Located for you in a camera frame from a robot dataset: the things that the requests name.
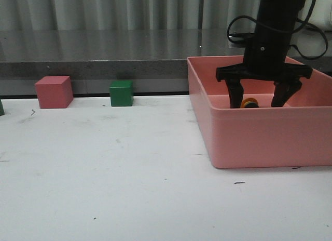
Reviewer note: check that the grey curtain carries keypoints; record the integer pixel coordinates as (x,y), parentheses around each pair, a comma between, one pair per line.
(37,15)

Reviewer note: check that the grey stone counter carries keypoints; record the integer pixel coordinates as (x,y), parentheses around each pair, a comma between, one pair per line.
(108,54)

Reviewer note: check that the green cube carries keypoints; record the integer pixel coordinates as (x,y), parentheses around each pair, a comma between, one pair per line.
(121,93)

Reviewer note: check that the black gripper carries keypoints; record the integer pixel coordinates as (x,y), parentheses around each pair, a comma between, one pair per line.
(264,59)

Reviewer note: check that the dark green block at edge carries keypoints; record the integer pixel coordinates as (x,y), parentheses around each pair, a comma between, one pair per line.
(1,109)

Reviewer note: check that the white kitchen appliance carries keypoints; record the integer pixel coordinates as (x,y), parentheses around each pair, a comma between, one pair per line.
(321,15)

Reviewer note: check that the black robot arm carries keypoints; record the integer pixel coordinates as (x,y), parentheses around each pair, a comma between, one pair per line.
(278,16)

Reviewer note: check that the pink plastic bin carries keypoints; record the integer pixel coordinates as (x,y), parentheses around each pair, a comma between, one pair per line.
(295,135)

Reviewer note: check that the yellow push button switch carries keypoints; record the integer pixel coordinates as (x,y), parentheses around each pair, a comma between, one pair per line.
(249,103)

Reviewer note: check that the pink cube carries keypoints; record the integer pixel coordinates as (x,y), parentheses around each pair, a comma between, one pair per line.
(54,92)

